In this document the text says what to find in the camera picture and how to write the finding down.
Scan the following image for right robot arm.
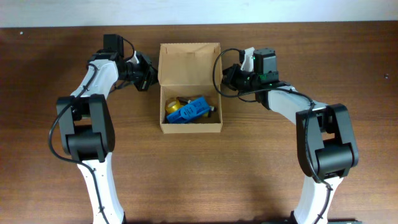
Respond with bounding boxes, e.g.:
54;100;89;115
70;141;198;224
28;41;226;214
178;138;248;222
221;47;359;224

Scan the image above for cardboard box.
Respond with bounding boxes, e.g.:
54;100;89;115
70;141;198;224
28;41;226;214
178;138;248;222
158;43;223;134

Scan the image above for black whiteboard marker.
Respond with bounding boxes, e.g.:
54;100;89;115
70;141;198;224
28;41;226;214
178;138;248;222
177;97;216;112

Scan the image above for yellow adhesive tape roll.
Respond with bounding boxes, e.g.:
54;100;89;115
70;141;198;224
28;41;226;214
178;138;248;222
165;98;183;114

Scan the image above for yellow highlighter pen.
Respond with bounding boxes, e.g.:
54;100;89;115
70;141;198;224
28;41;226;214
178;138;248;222
202;111;211;118

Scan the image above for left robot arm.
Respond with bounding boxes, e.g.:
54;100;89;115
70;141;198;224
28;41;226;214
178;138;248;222
48;34;158;223

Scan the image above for blue plastic holder block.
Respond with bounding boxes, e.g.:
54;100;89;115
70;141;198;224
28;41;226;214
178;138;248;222
166;96;210;124

